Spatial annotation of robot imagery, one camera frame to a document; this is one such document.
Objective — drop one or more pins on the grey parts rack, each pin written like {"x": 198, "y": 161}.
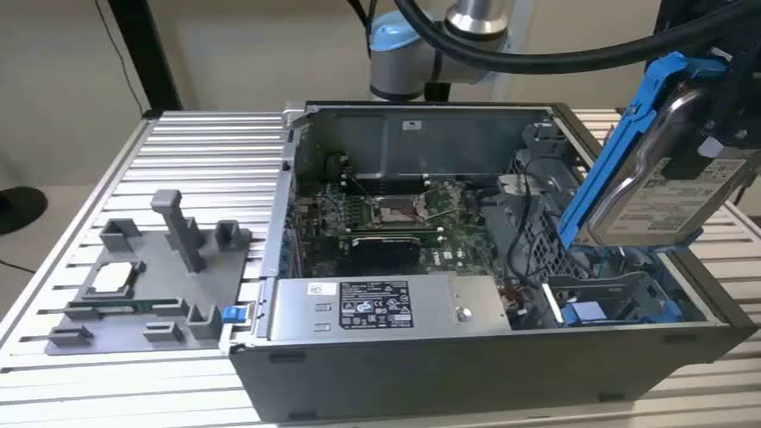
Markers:
{"x": 155, "y": 267}

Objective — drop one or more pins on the silver CPU plate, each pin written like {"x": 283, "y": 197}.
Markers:
{"x": 114, "y": 277}

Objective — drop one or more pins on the silver power supply unit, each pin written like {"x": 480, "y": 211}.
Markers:
{"x": 298, "y": 321}

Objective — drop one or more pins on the blue case latch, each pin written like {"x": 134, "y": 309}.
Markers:
{"x": 234, "y": 313}

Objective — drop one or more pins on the black metal frame post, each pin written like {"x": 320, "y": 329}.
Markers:
{"x": 146, "y": 53}

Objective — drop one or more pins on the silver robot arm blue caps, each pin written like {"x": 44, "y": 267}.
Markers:
{"x": 404, "y": 67}

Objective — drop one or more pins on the grey perforated drive cage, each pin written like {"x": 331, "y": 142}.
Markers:
{"x": 547, "y": 241}

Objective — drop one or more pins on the green RAM stick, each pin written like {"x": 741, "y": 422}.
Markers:
{"x": 392, "y": 228}
{"x": 136, "y": 307}

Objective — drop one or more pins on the grey disk bay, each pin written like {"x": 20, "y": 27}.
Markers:
{"x": 624, "y": 285}

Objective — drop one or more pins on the green motherboard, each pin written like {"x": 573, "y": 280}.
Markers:
{"x": 469, "y": 249}

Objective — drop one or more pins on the black round stand base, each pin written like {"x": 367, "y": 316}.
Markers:
{"x": 20, "y": 209}

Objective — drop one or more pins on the hard disk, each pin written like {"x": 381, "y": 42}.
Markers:
{"x": 672, "y": 209}
{"x": 585, "y": 312}

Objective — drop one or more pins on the CPU socket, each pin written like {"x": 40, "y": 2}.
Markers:
{"x": 395, "y": 209}

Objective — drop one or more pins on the dark grey open PC case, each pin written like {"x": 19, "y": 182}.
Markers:
{"x": 416, "y": 379}

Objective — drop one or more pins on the black expansion card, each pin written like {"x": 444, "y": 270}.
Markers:
{"x": 380, "y": 256}

